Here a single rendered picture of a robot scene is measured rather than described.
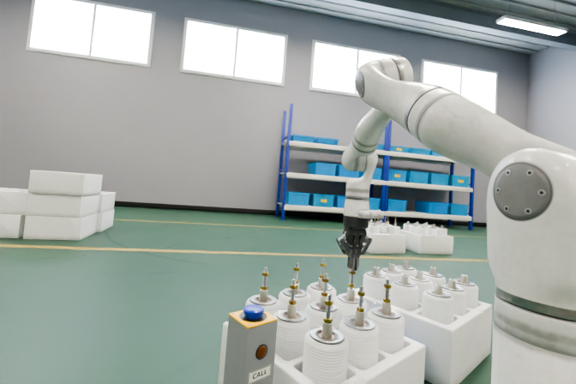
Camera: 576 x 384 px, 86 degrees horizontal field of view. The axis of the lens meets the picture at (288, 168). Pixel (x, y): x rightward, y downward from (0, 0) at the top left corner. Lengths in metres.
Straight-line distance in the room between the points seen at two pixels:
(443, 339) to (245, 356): 0.69
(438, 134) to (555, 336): 0.27
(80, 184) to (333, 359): 2.61
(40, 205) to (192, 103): 3.45
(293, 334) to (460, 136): 0.57
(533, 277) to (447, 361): 0.82
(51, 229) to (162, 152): 3.10
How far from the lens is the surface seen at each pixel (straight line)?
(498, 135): 0.49
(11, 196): 3.27
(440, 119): 0.51
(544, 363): 0.41
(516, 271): 0.40
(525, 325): 0.40
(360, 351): 0.84
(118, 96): 6.21
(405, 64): 0.72
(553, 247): 0.38
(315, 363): 0.76
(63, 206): 3.10
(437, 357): 1.20
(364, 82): 0.69
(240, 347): 0.66
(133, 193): 5.97
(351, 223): 0.94
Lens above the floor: 0.57
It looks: 3 degrees up
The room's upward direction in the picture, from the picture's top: 4 degrees clockwise
